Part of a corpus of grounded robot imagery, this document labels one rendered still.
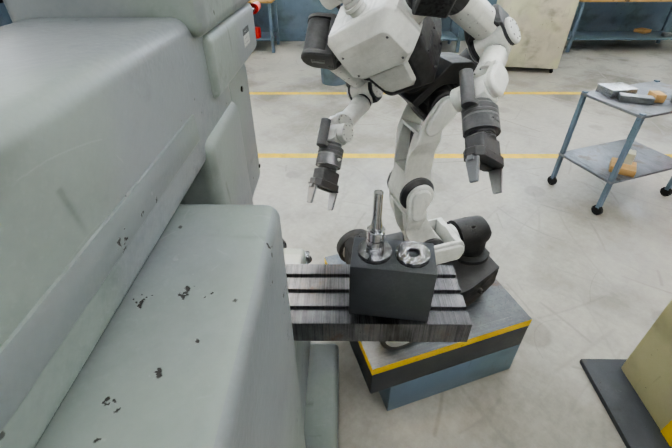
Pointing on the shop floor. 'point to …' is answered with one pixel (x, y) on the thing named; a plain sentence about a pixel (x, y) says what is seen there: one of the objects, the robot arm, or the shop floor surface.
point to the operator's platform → (445, 352)
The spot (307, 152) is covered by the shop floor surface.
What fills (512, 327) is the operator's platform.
